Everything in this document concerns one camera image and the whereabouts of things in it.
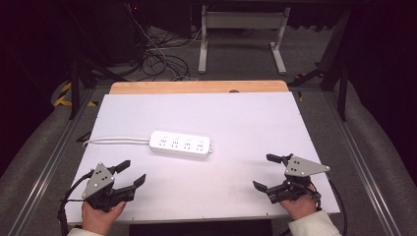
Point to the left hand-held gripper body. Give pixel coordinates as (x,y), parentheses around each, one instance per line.
(98,183)

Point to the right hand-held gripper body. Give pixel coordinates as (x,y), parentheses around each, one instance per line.
(300,167)

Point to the white power strip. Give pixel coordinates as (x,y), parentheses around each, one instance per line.
(180,144)

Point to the person's left hand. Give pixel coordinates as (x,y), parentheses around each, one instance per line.
(98,220)

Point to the person's right hand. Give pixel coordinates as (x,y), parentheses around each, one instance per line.
(300,206)

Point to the white board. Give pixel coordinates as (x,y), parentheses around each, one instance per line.
(229,114)

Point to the black metal stand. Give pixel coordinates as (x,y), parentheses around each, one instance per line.
(74,85)
(342,91)

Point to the yellow black hazard tape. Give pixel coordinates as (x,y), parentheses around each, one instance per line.
(64,98)

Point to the wooden table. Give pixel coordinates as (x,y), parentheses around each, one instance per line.
(196,87)

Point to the aluminium rail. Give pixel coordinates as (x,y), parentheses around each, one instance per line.
(360,164)
(49,167)

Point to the white metal frame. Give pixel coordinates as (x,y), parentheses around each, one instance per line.
(242,20)

